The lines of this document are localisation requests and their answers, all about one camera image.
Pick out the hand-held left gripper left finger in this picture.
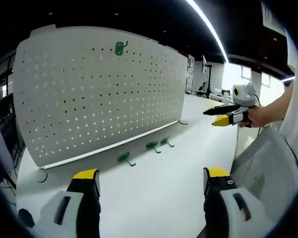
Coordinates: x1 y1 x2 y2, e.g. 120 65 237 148
39 168 101 238

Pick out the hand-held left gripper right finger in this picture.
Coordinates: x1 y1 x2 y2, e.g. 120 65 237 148
203 167 264 238

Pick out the green hook assembly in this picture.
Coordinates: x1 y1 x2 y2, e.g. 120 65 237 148
117 153 137 166
146 141 162 154
160 137 175 147
115 41 129 56

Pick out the white perforated mounting plate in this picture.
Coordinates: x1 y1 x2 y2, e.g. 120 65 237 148
12 29 189 183

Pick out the person's right hand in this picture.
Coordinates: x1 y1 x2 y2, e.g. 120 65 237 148
237 105 266 129

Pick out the monitor on black stand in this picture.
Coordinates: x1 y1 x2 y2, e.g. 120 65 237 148
201 55 214 94

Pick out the person's white shirt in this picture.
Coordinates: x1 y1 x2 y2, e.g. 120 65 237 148
275 24 298 179

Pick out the grey mesh office chair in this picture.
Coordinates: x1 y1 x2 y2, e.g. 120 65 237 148
232 127 298 219

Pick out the black computer mouse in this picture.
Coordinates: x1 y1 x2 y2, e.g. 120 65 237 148
17 208 36 229

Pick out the ceiling light strip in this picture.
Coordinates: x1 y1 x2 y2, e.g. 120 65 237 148
186 0 230 64

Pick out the ceiling air conditioner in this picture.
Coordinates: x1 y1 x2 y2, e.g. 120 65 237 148
262 2 288 34

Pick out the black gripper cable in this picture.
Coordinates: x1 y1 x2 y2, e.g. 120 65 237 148
252 93 263 137

